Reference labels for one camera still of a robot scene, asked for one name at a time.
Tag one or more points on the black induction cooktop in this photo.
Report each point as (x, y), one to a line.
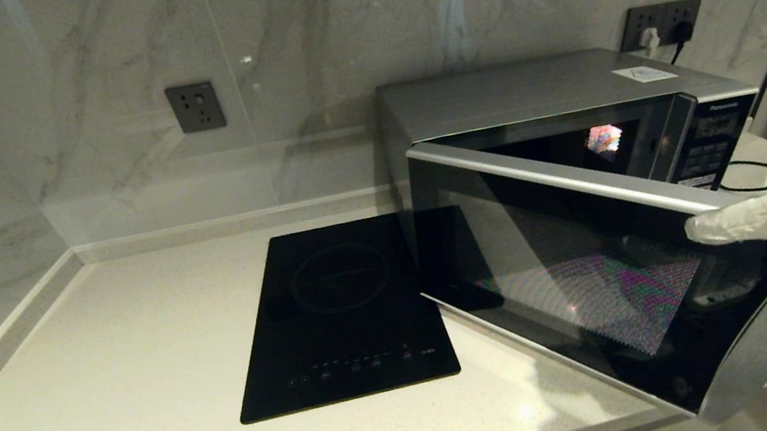
(341, 313)

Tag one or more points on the white paper sheet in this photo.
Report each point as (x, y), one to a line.
(644, 74)

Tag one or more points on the grey double wall socket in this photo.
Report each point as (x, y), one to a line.
(643, 17)

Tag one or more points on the grey single wall socket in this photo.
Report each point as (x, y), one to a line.
(195, 107)

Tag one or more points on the white plug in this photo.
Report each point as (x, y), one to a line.
(650, 38)

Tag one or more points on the black glass microwave door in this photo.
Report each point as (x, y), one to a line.
(592, 291)

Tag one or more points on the black plug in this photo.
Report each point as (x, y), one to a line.
(683, 32)

